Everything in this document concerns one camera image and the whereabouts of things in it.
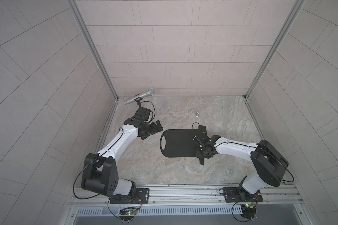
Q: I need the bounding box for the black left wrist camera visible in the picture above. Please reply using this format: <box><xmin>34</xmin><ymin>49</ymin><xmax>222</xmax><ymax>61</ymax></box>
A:
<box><xmin>135</xmin><ymin>107</ymin><xmax>152</xmax><ymax>122</ymax></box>

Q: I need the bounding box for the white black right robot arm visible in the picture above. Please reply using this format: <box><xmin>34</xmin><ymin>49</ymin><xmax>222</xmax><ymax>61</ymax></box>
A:
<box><xmin>193</xmin><ymin>124</ymin><xmax>289</xmax><ymax>201</ymax></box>

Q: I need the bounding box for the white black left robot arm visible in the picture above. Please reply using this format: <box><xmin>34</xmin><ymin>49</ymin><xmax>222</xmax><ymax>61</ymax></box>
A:
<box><xmin>81</xmin><ymin>118</ymin><xmax>163</xmax><ymax>198</ymax></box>

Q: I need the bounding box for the green circuit board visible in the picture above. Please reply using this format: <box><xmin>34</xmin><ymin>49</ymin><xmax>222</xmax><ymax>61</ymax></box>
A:
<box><xmin>119</xmin><ymin>207</ymin><xmax>139</xmax><ymax>221</ymax></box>
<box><xmin>241</xmin><ymin>204</ymin><xmax>257</xmax><ymax>220</ymax></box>

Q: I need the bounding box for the right green circuit board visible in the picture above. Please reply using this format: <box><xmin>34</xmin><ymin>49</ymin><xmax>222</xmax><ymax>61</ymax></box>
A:
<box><xmin>241</xmin><ymin>204</ymin><xmax>257</xmax><ymax>220</ymax></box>

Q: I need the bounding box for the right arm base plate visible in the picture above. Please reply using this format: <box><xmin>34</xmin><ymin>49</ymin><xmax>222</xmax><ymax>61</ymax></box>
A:
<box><xmin>218</xmin><ymin>187</ymin><xmax>263</xmax><ymax>203</ymax></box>

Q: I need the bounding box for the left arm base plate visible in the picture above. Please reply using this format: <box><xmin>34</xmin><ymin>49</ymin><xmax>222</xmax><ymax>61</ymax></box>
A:
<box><xmin>109</xmin><ymin>188</ymin><xmax>150</xmax><ymax>204</ymax></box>

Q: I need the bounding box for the left green circuit board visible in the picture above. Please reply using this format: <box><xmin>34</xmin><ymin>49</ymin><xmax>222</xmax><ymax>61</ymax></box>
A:
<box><xmin>119</xmin><ymin>207</ymin><xmax>139</xmax><ymax>221</ymax></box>

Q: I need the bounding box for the silver microphone on stand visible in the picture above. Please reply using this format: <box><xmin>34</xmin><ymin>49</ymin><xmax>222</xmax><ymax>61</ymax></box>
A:
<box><xmin>124</xmin><ymin>89</ymin><xmax>155</xmax><ymax>108</ymax></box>

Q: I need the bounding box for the black cutting board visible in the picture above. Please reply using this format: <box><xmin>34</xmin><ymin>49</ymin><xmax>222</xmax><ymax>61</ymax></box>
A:
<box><xmin>160</xmin><ymin>126</ymin><xmax>206</xmax><ymax>158</ymax></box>

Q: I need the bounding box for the aluminium mounting rail frame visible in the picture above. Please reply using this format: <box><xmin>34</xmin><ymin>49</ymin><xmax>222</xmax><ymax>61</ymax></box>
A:
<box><xmin>58</xmin><ymin>184</ymin><xmax>314</xmax><ymax>225</ymax></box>

